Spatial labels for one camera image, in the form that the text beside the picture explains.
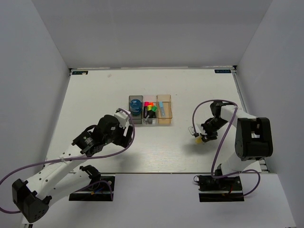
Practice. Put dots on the clear transparent container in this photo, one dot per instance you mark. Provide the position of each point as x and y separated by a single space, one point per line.
150 98

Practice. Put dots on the green cap highlighter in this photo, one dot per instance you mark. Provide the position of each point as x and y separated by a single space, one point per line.
153 112

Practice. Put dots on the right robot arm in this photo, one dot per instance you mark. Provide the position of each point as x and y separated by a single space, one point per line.
253 139

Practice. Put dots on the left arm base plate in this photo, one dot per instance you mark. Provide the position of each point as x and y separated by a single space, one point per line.
100 192

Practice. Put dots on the pink cap highlighter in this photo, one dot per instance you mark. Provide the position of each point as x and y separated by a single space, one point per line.
145 109

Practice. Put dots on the amber transparent container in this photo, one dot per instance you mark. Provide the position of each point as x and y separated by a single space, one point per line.
166 99

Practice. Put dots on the light blue pen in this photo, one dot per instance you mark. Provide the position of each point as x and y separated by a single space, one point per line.
162 110

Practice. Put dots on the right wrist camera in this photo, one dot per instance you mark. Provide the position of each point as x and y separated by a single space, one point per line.
195 132

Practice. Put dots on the grey transparent container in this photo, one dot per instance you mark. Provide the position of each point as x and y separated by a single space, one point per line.
137 119

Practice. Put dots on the pale yellow pen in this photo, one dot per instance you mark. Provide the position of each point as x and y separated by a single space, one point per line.
198 140

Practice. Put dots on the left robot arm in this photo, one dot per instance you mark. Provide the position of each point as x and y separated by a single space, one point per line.
35 195

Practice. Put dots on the right corner label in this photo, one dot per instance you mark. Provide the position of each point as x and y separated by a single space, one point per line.
222 71

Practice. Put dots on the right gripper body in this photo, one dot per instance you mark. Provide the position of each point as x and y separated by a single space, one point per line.
210 128

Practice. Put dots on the blue tape roll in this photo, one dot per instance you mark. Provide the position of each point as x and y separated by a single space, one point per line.
135 106

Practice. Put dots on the yellow cap highlighter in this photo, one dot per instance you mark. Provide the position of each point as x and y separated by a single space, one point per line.
148 112

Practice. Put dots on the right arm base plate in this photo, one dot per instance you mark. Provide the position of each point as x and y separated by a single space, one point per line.
227 189

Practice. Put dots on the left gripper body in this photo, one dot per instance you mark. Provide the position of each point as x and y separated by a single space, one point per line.
118 136

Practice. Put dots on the left corner label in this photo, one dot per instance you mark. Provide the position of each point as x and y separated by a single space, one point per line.
79 72

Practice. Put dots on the corner label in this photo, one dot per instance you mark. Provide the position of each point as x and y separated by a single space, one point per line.
79 72
222 71

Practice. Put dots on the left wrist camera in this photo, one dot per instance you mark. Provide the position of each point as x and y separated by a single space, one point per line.
123 117

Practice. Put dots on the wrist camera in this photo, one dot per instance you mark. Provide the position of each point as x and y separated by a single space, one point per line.
123 117
195 132

